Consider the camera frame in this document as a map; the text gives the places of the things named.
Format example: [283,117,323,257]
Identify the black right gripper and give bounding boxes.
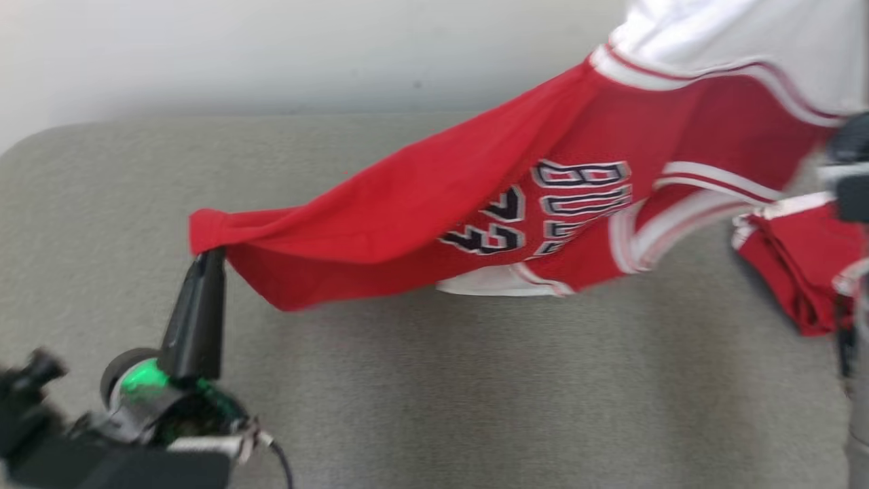
[818,112,869,225]

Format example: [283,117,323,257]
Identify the red jersey with white sleeves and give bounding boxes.
[189,0,869,313]

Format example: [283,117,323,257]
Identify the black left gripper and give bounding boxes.
[102,248,251,448]

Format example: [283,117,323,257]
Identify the red shorts with white stripe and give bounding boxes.
[731,194,869,337]

